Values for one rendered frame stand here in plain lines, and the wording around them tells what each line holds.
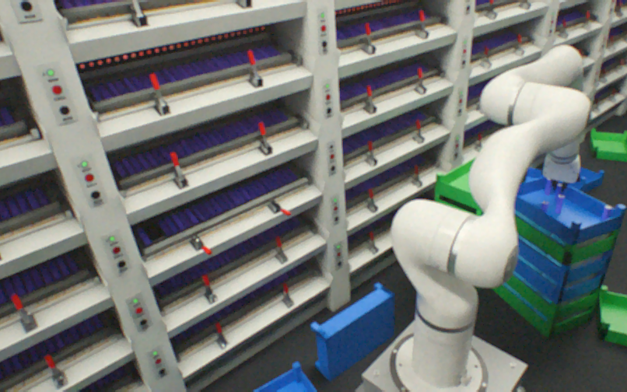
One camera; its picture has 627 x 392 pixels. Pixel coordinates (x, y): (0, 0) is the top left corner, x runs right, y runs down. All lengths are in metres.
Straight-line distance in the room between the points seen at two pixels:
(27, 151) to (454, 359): 0.98
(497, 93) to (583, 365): 1.02
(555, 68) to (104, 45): 0.97
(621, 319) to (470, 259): 1.22
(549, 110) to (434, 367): 0.58
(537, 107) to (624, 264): 1.31
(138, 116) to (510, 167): 0.82
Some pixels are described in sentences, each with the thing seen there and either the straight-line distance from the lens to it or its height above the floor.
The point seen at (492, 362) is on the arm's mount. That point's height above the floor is 0.38.
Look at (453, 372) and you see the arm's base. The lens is 1.05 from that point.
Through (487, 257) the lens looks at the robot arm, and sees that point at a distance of 0.80.
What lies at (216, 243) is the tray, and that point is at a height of 0.54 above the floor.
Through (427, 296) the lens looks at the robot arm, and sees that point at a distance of 0.91.
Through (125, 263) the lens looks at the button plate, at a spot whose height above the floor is 0.61.
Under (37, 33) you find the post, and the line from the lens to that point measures 1.02.
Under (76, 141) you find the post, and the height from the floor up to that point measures 0.94.
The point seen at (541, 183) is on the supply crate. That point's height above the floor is 0.43.
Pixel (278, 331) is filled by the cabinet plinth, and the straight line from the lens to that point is 1.71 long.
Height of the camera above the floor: 1.26
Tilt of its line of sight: 30 degrees down
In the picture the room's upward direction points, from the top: 5 degrees counter-clockwise
